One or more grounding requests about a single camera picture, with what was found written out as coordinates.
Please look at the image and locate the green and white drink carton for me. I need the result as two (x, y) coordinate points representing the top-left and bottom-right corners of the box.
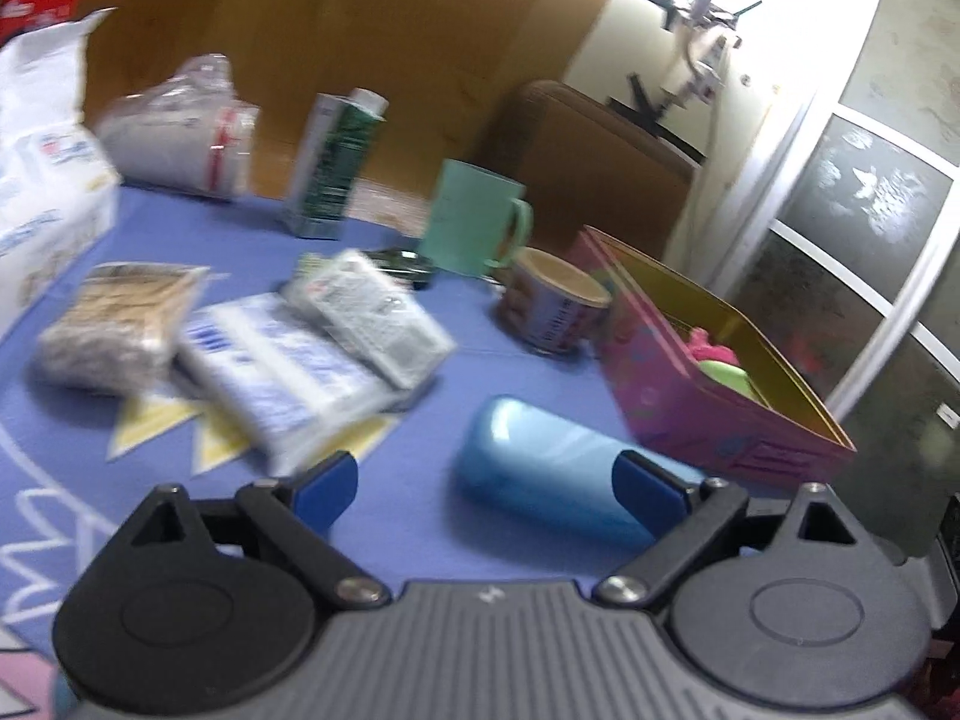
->
(281, 88), (389, 239)

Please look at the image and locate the wooden board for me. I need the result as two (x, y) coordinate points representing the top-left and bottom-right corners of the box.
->
(82, 0), (623, 226)

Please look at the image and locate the pink soft toy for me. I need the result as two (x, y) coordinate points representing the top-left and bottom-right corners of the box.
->
(686, 326), (725, 368)

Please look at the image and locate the green soft toy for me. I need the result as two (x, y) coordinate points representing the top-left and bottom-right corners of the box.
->
(697, 358), (755, 398)

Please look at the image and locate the blue and white tissue packet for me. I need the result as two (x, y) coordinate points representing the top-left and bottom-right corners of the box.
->
(176, 292), (398, 475)

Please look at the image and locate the dark round dish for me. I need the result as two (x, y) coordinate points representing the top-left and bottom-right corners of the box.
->
(367, 247), (436, 290)

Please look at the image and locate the pink tin box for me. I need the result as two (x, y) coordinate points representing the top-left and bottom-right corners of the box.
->
(574, 225), (857, 488)

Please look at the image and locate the plastic-wrapped paper cup stack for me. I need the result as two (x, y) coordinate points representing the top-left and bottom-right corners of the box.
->
(94, 52), (260, 202)

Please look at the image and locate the small round paper cup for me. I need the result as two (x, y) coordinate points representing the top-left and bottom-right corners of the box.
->
(496, 246), (613, 357)

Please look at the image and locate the light blue glasses case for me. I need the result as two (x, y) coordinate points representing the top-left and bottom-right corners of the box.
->
(454, 395), (706, 548)

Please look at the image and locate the brown chair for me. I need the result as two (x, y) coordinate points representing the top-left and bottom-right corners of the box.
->
(480, 79), (695, 263)

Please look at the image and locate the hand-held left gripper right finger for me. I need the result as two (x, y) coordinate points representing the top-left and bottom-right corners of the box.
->
(596, 450), (863, 612)

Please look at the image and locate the frosted glass sliding door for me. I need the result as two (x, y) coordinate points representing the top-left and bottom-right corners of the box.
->
(667, 0), (960, 563)

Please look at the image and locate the light green mug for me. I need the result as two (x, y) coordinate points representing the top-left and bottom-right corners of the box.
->
(418, 159), (535, 278)

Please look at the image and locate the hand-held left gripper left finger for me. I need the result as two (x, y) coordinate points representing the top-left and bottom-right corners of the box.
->
(124, 450), (392, 612)

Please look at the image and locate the large white tissue pack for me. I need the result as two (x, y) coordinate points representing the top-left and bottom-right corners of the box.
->
(0, 7), (121, 332)

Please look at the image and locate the clear printed packet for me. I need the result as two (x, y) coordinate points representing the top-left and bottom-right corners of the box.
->
(285, 249), (458, 391)

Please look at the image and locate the red box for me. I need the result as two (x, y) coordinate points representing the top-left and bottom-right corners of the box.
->
(0, 0), (91, 44)

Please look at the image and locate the brown snack packet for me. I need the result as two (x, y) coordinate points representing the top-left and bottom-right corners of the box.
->
(37, 262), (211, 395)

